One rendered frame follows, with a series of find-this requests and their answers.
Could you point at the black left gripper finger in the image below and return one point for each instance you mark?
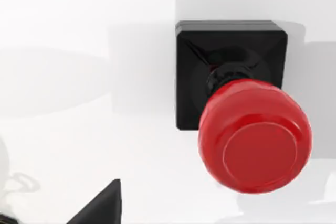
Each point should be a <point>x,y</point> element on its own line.
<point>106,205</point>

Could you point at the red push button, black base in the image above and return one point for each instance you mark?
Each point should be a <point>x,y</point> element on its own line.
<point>244,108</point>

